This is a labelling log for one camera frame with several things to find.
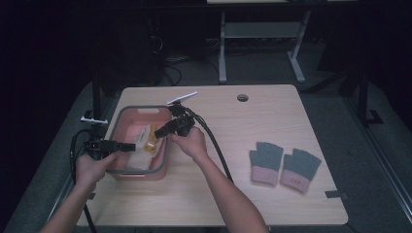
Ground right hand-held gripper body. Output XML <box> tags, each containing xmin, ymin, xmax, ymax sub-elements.
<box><xmin>166</xmin><ymin>90</ymin><xmax>199</xmax><ymax>137</ymax></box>

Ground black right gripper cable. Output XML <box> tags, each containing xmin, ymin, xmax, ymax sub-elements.
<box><xmin>184</xmin><ymin>106</ymin><xmax>235</xmax><ymax>183</ymax></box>

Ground beige knit glove bear patch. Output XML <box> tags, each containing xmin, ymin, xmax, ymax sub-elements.
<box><xmin>142</xmin><ymin>123</ymin><xmax>165</xmax><ymax>160</ymax></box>

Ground person's right hand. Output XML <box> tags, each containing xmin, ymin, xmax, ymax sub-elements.
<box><xmin>170</xmin><ymin>125</ymin><xmax>209</xmax><ymax>163</ymax></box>

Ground grey and pink fingerless glove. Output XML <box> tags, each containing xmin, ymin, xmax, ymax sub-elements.
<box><xmin>279</xmin><ymin>148</ymin><xmax>323</xmax><ymax>194</ymax></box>
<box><xmin>249</xmin><ymin>141</ymin><xmax>285</xmax><ymax>187</ymax></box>

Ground beige knit glove orange fingers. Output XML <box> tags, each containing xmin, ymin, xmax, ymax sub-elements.
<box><xmin>126</xmin><ymin>124</ymin><xmax>154</xmax><ymax>171</ymax></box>

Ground white metal desk frame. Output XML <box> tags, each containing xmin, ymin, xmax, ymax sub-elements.
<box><xmin>218</xmin><ymin>9</ymin><xmax>313</xmax><ymax>84</ymax></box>

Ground person's left hand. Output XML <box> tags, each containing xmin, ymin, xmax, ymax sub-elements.
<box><xmin>75</xmin><ymin>150</ymin><xmax>120</xmax><ymax>187</ymax></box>

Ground black floor cables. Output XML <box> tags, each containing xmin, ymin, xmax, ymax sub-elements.
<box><xmin>159</xmin><ymin>54</ymin><xmax>222</xmax><ymax>87</ymax></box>

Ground black metal stand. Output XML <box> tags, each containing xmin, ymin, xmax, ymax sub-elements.
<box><xmin>356</xmin><ymin>66</ymin><xmax>385</xmax><ymax>127</ymax></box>
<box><xmin>81</xmin><ymin>72</ymin><xmax>104</xmax><ymax>126</ymax></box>

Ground pink plastic basin grey rim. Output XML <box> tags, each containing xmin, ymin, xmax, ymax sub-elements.
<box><xmin>106</xmin><ymin>105</ymin><xmax>173</xmax><ymax>182</ymax></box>

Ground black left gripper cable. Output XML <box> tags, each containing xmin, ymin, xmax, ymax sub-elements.
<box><xmin>69</xmin><ymin>128</ymin><xmax>99</xmax><ymax>233</ymax></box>

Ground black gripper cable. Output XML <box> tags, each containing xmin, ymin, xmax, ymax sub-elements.
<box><xmin>69</xmin><ymin>128</ymin><xmax>99</xmax><ymax>233</ymax></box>
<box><xmin>184</xmin><ymin>106</ymin><xmax>235</xmax><ymax>183</ymax></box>

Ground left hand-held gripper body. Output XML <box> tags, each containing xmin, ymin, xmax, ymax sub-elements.
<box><xmin>80</xmin><ymin>116</ymin><xmax>124</xmax><ymax>160</ymax></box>

